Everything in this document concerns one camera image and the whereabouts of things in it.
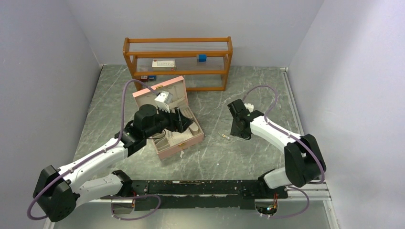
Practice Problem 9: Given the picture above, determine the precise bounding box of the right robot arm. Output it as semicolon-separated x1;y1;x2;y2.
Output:
227;99;326;198

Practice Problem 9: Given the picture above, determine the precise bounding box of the beige watch pillow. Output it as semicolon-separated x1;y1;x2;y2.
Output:
188;123;200;135

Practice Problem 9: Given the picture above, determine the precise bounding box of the white red-print box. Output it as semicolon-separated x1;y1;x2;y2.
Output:
151;59;176;71

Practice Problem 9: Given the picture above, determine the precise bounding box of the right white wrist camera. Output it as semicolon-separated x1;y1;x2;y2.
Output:
244;103;254;113

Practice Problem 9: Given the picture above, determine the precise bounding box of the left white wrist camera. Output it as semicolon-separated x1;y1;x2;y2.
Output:
154;91;173;113

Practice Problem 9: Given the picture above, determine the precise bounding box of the pink jewelry box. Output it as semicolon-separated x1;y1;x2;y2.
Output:
123;76;204;159

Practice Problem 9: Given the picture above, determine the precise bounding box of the orange wooden shelf rack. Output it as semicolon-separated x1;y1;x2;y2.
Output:
122;36;233;92

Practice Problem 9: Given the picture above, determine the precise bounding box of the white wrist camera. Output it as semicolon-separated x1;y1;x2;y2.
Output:
154;91;173;113
244;103;254;113

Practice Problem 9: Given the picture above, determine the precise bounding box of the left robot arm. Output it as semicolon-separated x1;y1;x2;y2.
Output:
27;104;194;222

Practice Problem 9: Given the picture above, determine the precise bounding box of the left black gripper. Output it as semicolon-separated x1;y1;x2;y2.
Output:
144;104;193;138

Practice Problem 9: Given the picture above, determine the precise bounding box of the blue cube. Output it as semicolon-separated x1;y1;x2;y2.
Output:
196;54;207;63

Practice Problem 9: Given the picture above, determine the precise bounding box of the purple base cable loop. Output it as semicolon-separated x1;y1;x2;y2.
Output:
110;194;162;221

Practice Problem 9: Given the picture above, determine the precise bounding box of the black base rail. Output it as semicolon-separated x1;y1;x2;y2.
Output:
101;179;330;212

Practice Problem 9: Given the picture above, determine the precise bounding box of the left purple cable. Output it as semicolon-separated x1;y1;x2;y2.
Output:
26;79;159;220

